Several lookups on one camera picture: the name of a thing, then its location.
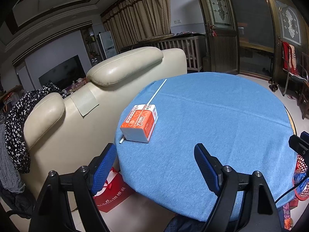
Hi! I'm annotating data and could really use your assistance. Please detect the cream leather sofa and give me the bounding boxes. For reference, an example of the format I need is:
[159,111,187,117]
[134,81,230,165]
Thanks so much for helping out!
[24,46,187,212]

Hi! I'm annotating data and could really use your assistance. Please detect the round blue-covered table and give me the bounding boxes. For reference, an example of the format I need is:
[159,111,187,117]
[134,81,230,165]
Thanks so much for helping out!
[115,72,298,223]

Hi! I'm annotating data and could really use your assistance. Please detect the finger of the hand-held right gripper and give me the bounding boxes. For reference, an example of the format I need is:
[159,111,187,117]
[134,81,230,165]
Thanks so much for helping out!
[289,132,309,160]

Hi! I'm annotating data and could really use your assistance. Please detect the red and striped clothing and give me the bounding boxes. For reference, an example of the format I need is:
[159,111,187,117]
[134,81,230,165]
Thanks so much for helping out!
[282,41,302,75]

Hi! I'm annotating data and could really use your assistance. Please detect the brown door with glass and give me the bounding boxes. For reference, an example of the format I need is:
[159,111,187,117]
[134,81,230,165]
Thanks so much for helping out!
[266,0,307,83]
[193,0,240,74]

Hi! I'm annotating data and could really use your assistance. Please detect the wooden chair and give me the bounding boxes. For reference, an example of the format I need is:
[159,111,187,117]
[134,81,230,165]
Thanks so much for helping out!
[297,52,309,120]

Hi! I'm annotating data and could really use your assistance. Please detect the display shelf with plants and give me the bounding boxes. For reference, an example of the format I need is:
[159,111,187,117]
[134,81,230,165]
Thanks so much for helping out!
[83,28,102,64]

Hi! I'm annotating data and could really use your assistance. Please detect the grey cloth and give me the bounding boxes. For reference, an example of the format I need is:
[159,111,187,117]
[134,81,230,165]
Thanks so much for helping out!
[0,123,26,191]

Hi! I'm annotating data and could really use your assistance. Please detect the metal chair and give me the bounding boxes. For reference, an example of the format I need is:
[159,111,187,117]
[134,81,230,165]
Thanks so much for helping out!
[281,68,309,97]

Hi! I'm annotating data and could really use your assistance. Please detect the wooden baby crib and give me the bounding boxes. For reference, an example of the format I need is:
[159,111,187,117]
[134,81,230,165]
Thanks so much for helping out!
[121,34,205,73]

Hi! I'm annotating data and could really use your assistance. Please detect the orange and white box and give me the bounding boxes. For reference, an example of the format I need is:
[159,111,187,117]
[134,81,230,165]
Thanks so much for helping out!
[120,104,159,143]

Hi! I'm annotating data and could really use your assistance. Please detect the white standing air conditioner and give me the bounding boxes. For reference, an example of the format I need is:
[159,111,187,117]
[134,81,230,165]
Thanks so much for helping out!
[97,31,118,60]

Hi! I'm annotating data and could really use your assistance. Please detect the black floral garment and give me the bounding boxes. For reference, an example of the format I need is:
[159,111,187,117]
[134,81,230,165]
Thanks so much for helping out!
[5,82,67,174]

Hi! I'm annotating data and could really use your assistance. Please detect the dark blue clothing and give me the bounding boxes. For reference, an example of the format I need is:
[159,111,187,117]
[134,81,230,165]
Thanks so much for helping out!
[164,214,210,232]

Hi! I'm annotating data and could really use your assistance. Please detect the red plastic mesh basket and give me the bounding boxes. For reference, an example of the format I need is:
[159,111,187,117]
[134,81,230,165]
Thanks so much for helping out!
[292,153,309,202]

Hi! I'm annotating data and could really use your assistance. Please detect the black cable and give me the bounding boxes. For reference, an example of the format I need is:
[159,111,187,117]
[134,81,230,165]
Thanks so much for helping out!
[275,177,309,203]

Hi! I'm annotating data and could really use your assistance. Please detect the beige curtain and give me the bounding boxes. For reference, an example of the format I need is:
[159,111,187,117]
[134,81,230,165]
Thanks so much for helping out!
[100,0,172,50]

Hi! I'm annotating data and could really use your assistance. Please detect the thin white stick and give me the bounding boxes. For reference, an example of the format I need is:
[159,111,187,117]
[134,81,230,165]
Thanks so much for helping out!
[118,79,167,144]

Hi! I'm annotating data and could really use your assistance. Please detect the red paper gift bag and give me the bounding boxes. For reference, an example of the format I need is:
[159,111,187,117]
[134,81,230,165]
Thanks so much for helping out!
[93,167,136,213]

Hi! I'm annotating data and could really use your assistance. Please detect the flat screen television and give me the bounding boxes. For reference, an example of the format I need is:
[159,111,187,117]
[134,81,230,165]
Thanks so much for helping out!
[39,55,87,90]

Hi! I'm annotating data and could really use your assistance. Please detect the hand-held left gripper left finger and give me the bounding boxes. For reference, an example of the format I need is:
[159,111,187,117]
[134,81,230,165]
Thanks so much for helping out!
[28,143,118,232]

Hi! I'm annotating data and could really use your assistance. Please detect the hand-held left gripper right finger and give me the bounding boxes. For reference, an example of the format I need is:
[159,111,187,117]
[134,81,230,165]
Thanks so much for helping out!
[194,143,282,232]

